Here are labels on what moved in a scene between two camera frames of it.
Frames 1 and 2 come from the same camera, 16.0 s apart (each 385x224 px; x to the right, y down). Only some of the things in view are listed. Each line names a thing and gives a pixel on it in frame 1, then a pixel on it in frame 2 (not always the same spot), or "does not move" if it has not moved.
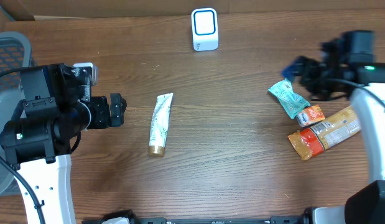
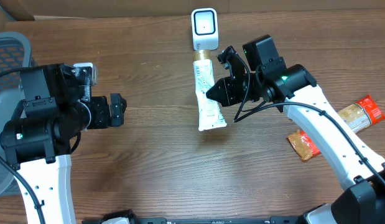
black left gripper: [104, 121] does not move
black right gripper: [306, 66] to [231, 96]
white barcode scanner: [204, 29] does not move
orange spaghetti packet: [311, 140] does not move
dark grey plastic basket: [12, 52] does not move
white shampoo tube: [160, 125] to [209, 114]
